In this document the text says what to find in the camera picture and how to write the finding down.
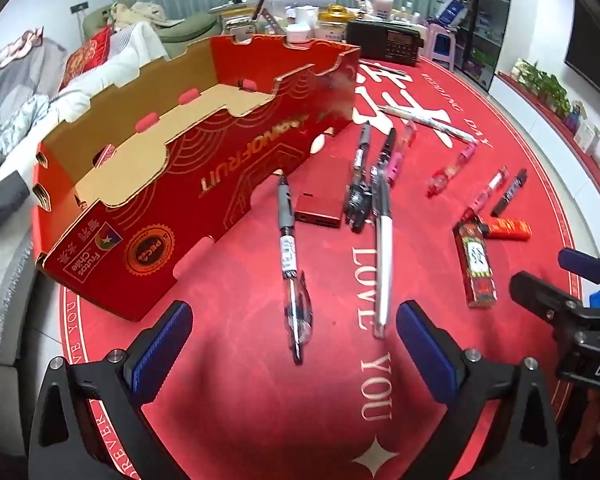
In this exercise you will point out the short black pen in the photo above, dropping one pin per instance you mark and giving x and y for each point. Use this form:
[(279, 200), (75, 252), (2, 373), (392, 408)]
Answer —
[(510, 192)]

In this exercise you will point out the pile of grey clothes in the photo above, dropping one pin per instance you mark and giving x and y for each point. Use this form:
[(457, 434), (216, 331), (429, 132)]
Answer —
[(15, 90)]

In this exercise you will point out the black marker pen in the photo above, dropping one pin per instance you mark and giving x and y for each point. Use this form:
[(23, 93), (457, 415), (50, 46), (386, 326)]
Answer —
[(387, 145)]

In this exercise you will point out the jar with gold lid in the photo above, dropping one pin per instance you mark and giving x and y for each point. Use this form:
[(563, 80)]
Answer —
[(335, 25)]

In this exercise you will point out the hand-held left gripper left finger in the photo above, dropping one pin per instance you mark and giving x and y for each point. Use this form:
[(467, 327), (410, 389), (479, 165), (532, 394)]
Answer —
[(162, 345)]

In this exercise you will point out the black radio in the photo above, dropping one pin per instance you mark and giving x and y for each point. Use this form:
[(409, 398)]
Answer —
[(380, 40)]

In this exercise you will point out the red cardboard box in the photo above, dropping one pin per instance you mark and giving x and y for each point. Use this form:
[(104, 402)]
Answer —
[(260, 160)]

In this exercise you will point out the red gold cigarette pack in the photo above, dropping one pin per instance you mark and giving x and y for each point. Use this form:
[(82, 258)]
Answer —
[(475, 265)]

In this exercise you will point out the orange lighter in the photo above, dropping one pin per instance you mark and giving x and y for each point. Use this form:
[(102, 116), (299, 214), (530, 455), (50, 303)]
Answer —
[(510, 230)]

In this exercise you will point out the red patterned cushion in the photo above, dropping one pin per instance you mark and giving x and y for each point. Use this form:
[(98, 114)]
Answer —
[(87, 55)]

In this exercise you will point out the glass display cabinet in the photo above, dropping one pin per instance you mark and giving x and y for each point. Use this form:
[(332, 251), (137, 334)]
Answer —
[(480, 10)]

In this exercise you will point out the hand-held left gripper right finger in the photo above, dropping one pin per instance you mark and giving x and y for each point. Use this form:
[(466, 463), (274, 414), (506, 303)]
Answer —
[(425, 355)]

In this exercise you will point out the blue and white bag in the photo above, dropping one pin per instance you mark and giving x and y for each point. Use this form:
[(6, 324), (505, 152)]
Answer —
[(450, 10)]

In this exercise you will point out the round red printed mat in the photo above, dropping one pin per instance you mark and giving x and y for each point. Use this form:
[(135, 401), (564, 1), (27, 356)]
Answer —
[(430, 270)]

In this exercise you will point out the grey grip clear pen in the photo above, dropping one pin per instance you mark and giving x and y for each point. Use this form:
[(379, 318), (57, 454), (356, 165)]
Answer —
[(357, 195), (286, 210)]

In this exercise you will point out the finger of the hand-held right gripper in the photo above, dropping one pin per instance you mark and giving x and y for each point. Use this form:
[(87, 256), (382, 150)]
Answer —
[(577, 260), (540, 295)]

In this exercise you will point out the purple plastic stool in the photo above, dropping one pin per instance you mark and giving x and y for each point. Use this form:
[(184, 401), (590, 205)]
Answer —
[(442, 40)]

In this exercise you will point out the black television screen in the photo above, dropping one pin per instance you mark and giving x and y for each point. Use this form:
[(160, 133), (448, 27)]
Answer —
[(595, 35)]

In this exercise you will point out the round white container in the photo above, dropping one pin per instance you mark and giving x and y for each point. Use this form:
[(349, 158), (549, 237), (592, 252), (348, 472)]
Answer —
[(298, 34)]

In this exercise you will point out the white bottle with pink top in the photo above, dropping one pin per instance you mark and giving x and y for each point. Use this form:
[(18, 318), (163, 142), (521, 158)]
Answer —
[(382, 5)]

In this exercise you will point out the green sofa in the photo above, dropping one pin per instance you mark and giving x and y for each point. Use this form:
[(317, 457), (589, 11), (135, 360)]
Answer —
[(190, 25)]

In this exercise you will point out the red clear pen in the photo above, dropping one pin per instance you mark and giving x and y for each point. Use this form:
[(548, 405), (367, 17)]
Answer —
[(495, 182)]

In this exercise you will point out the white barrel pen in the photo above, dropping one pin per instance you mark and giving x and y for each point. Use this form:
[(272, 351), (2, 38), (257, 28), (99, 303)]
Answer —
[(382, 260)]

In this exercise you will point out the red rectangular case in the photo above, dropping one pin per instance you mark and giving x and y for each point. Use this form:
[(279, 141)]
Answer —
[(320, 195)]

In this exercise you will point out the pink grip clear pen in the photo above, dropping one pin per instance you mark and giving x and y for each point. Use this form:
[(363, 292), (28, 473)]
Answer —
[(395, 166)]

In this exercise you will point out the green potted plants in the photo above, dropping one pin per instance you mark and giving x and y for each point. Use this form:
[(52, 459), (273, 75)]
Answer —
[(545, 85)]

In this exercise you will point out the red pen with pink grip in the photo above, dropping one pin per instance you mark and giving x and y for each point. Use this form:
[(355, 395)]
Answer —
[(452, 167)]

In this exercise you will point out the white patterned pen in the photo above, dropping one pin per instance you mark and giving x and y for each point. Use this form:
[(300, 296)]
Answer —
[(430, 121)]

